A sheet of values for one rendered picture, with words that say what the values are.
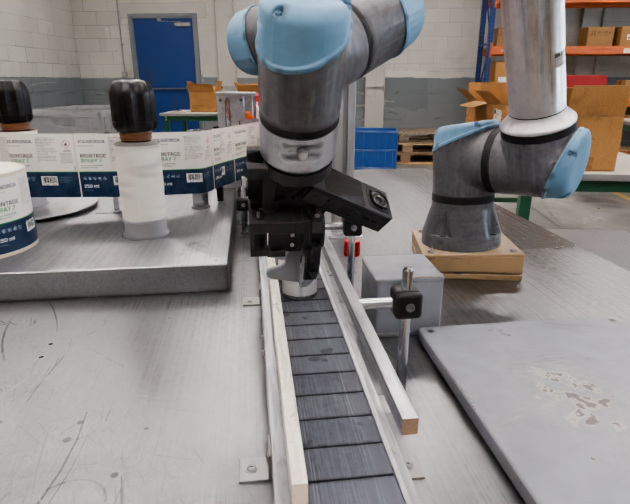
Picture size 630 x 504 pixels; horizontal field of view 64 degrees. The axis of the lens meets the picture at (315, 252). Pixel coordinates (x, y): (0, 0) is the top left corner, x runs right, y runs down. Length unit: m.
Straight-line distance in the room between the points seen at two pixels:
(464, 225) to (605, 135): 1.75
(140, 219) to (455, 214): 0.60
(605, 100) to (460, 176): 1.71
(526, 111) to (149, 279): 0.67
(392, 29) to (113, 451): 0.48
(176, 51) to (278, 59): 8.70
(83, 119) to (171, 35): 6.19
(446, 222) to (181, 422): 0.61
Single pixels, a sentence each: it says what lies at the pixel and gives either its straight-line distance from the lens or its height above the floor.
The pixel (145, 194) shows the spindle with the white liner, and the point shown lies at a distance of 1.03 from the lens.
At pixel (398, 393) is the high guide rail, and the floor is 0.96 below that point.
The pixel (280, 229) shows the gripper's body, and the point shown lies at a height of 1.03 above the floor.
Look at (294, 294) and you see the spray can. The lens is 0.73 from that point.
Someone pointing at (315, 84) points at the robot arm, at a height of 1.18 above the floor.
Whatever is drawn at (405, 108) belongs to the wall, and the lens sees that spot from 8.73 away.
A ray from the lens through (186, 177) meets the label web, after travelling 1.25.
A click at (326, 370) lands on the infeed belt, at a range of 0.57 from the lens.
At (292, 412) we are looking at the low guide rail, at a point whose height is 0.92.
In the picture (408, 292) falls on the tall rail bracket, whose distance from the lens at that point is 0.54.
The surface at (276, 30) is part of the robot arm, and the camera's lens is 0.42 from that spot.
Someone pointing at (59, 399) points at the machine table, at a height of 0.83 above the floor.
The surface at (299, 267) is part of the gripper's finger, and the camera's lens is 0.61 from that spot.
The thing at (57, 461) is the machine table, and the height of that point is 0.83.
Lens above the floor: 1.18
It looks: 19 degrees down
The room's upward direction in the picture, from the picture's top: straight up
